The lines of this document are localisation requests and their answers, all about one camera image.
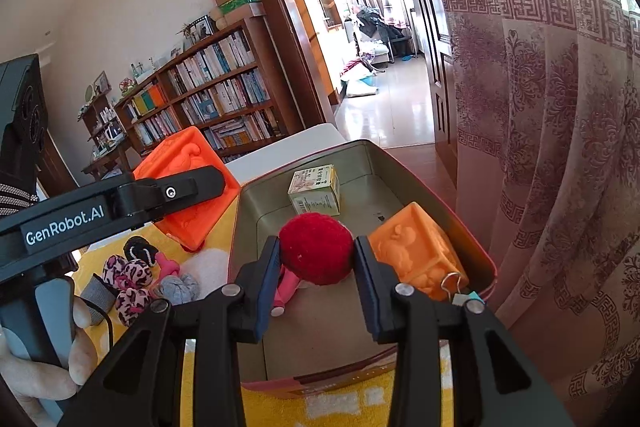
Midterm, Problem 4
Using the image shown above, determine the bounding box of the blue binder clip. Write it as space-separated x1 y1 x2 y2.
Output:
442 272 488 308

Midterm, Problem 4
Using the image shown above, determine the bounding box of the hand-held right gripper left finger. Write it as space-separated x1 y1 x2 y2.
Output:
59 234 283 427

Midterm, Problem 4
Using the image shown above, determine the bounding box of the framed photo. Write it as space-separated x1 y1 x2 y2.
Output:
192 14 216 38

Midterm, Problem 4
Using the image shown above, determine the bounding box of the small orange embossed cube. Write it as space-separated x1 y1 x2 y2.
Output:
367 202 471 303

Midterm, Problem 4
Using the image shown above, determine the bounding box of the dark wooden sliding door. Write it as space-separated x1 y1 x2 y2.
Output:
387 0 458 188

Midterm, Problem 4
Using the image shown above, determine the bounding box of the braided black white cable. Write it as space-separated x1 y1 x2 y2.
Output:
0 182 38 214

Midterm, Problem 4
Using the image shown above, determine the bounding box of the black white striped cloth piece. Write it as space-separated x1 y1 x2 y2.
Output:
123 237 156 265

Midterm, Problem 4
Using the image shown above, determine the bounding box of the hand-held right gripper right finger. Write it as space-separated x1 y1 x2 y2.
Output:
352 234 576 427

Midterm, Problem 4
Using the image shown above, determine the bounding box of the wooden desk with shelf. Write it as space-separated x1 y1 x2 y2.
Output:
77 89 133 180

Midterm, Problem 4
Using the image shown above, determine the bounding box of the white green medicine box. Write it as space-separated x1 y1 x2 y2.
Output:
287 164 342 216

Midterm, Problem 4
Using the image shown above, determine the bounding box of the person's left hand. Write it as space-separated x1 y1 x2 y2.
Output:
0 294 97 408

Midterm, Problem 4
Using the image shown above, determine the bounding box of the patterned beige curtain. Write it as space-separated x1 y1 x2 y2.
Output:
415 0 640 427

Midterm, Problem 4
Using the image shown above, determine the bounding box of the grey knotted cloth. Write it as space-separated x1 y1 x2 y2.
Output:
152 273 201 306

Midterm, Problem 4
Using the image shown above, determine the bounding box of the wooden bookshelf with books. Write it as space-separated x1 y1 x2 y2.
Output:
114 16 288 158

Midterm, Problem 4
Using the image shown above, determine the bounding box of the pile of clothes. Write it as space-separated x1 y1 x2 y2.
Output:
350 4 411 58

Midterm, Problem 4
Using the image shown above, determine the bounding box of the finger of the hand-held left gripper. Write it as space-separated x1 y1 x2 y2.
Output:
116 166 226 224

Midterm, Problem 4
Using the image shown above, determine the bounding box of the large orange embossed cube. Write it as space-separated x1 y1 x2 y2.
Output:
132 126 242 253

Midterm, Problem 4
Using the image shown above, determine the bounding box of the green cardboard box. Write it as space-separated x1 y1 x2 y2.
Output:
218 0 263 15

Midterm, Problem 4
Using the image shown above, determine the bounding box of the yellow white printed blanket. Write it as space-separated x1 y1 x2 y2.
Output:
70 202 401 427

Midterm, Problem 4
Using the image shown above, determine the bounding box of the pink leopard plush toy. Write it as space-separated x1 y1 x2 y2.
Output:
102 255 153 328

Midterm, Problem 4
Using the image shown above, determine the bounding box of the wooden door frame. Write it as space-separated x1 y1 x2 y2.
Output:
222 0 341 138

